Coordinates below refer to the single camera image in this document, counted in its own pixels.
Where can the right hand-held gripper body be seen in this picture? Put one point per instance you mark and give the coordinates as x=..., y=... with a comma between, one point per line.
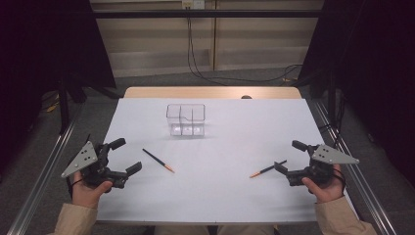
x=329, y=156

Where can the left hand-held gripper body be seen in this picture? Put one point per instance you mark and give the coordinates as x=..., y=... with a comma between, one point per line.
x=83, y=160

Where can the dark pencil with orange end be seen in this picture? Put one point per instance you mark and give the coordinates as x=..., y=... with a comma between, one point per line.
x=158, y=160
x=266, y=169

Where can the clear plastic organizer box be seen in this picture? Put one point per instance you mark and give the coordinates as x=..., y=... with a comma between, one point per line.
x=186, y=120

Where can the person's left hand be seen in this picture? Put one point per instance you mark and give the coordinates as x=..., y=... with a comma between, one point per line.
x=85, y=195

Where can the person's right hand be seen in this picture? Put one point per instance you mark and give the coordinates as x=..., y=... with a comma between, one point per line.
x=326, y=192

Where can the small black floor marker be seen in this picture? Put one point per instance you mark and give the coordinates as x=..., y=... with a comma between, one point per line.
x=88, y=137

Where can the black metal stand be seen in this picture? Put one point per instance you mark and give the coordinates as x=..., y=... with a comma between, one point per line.
x=63, y=107
x=332, y=98

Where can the yellow floor tape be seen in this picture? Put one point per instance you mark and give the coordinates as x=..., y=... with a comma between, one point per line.
x=53, y=107

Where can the small dark round object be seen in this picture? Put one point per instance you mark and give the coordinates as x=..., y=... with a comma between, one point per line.
x=246, y=97

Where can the white table sheet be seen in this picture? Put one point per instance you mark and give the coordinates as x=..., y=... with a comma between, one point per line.
x=212, y=189

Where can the black curtain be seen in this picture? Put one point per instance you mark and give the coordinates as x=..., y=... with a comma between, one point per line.
x=39, y=49
x=375, y=65

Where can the black horizontal bar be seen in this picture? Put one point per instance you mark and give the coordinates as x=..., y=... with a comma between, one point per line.
x=208, y=13

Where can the aluminium floor rail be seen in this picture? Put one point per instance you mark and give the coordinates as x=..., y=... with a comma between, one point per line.
x=41, y=182
x=365, y=196

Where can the wall socket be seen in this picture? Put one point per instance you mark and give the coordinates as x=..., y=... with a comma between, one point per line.
x=193, y=4

